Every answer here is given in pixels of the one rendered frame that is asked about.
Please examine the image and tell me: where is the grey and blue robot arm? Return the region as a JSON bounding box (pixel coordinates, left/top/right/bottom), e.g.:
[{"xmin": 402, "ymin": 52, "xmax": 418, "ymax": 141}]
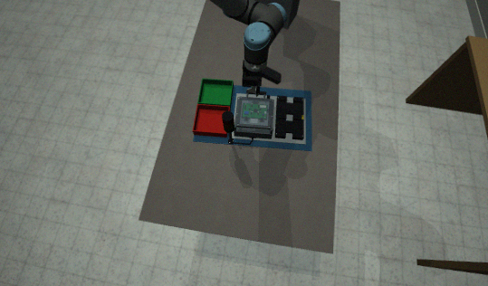
[{"xmin": 210, "ymin": 0, "xmax": 287, "ymax": 84}]

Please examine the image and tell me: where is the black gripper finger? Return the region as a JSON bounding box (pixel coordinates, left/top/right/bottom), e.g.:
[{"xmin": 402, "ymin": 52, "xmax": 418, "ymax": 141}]
[{"xmin": 247, "ymin": 83, "xmax": 261, "ymax": 97}]

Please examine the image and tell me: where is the red open-top bin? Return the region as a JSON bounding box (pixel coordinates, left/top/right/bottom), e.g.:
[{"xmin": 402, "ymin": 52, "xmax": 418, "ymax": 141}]
[{"xmin": 193, "ymin": 104, "xmax": 230, "ymax": 138}]

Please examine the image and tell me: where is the green bin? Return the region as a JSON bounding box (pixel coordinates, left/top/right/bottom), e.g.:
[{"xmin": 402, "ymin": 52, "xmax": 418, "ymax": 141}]
[{"xmin": 197, "ymin": 79, "xmax": 234, "ymax": 109}]

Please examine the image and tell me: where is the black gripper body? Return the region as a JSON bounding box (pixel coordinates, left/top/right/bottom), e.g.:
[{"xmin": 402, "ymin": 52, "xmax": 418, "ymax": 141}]
[{"xmin": 242, "ymin": 60, "xmax": 262, "ymax": 88}]

